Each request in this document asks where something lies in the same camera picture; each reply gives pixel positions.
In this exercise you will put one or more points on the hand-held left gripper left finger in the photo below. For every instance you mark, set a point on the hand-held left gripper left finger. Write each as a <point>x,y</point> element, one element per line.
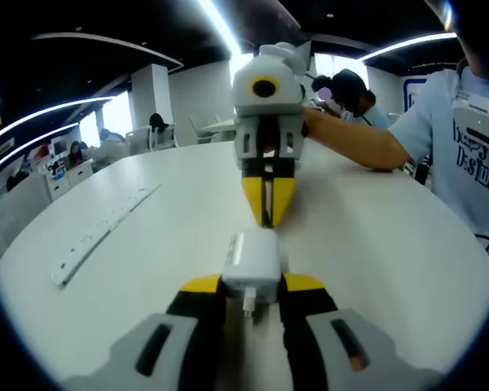
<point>167,346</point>

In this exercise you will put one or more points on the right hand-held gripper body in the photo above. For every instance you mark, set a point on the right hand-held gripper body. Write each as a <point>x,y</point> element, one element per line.
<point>265,104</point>

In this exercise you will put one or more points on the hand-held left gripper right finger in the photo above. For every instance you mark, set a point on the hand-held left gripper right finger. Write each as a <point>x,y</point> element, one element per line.
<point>330,346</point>

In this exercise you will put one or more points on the white charger adapter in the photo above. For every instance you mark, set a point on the white charger adapter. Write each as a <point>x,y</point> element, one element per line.
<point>250,260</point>

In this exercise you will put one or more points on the white desk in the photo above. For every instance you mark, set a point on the white desk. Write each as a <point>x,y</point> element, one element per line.
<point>371,252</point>

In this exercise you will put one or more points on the straight ceiling light strip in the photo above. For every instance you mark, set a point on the straight ceiling light strip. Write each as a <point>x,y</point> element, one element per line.
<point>45,114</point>
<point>222,26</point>
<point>28,144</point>
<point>407,45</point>

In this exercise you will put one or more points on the white square pillar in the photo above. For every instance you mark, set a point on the white square pillar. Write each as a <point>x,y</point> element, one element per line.
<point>151,93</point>

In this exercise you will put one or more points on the white office chair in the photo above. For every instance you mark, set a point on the white office chair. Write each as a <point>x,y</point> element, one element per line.
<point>140,139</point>

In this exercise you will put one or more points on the white power strip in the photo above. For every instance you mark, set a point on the white power strip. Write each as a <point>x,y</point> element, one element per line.
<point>98,233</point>

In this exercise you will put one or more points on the person's torso in blue shirt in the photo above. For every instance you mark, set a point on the person's torso in blue shirt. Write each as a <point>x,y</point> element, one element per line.
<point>440,134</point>

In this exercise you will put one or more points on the white chest-worn device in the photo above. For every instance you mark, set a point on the white chest-worn device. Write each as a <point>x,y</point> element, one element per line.
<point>472,114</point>

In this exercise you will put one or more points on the white curved ceiling rail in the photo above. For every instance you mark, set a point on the white curved ceiling rail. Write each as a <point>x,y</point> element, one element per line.
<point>114,44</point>

